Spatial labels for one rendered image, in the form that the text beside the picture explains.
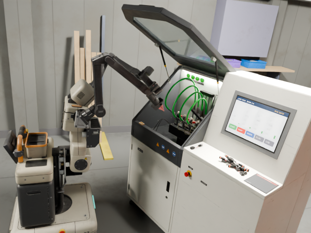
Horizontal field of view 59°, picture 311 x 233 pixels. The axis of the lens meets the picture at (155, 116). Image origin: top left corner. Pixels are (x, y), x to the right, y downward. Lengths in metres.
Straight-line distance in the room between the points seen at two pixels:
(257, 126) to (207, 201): 0.65
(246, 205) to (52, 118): 3.24
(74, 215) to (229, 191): 1.30
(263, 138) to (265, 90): 0.33
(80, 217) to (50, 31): 2.55
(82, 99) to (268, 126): 1.33
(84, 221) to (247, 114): 1.55
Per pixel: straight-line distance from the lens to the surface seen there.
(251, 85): 2.10
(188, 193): 2.26
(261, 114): 2.04
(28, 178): 2.19
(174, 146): 2.22
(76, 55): 3.94
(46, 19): 4.09
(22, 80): 4.13
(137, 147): 2.65
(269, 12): 4.93
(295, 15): 5.65
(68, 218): 2.51
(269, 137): 2.01
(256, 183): 1.91
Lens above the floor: 1.95
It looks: 21 degrees down
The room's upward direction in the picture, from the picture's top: 6 degrees clockwise
